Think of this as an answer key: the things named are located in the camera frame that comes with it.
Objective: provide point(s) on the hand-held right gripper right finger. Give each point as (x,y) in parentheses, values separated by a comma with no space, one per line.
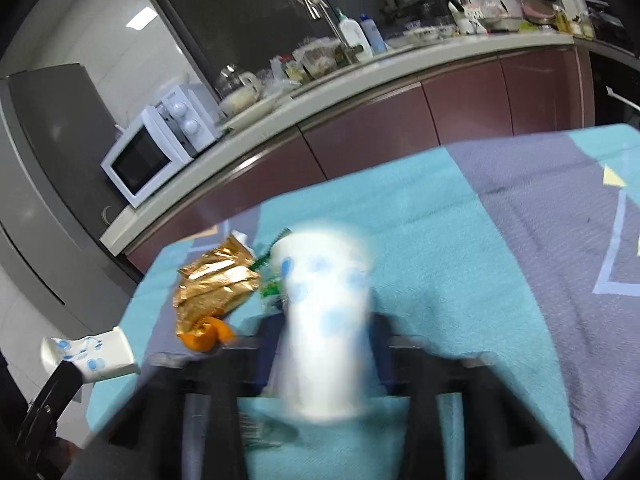
(382,350)

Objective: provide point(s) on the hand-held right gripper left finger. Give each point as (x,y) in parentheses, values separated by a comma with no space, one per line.
(267,355)

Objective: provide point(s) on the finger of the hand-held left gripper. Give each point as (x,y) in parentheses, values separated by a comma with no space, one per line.
(50,400)

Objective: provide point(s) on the crushed white paper cup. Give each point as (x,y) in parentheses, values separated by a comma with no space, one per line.
(100,355)

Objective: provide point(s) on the blue dotted paper cup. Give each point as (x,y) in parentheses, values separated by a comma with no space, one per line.
(320,310)

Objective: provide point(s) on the orange peel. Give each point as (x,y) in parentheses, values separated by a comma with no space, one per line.
(205,340)

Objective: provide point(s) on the green plastic wrapper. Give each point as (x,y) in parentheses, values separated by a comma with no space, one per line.
(272,290)

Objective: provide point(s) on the gold foil wrapper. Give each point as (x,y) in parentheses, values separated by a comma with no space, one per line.
(215,280)

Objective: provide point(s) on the teal and purple tablecloth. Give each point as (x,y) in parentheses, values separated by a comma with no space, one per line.
(475,240)

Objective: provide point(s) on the grey refrigerator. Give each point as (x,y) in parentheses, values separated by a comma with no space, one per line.
(50,185)

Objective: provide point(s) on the kitchen counter with maroon cabinets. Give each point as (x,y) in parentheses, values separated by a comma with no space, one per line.
(375,120)

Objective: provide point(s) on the white microwave oven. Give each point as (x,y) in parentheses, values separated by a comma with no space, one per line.
(145,155)

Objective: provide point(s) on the white plate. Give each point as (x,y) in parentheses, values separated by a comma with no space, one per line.
(250,115)

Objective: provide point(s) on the clear plastic bag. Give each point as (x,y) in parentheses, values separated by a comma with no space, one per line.
(284,72)

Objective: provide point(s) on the clear food container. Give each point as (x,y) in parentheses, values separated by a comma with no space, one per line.
(317,60)

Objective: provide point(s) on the white pump bottle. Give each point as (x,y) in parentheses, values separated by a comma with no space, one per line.
(355,37)

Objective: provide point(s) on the small patterned bowl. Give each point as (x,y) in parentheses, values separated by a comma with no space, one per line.
(414,36)
(431,33)

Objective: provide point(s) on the white bottle with blue cap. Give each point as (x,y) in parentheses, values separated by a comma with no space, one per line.
(374,35)

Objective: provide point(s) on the steel kitchen faucet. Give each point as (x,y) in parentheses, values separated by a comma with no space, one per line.
(335,30)

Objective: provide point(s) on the white utensil holder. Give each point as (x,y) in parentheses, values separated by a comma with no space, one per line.
(462,20)

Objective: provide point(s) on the black built-in oven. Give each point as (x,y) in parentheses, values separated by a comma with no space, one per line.
(615,95)

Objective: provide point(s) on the dark sliding window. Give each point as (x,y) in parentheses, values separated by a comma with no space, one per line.
(240,10)

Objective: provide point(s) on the metal basin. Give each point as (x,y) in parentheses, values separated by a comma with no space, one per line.
(500,24)

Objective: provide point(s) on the pink basin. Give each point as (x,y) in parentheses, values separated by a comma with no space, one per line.
(537,10)

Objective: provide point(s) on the cooking oil bottle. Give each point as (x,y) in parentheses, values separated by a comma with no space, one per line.
(561,20)

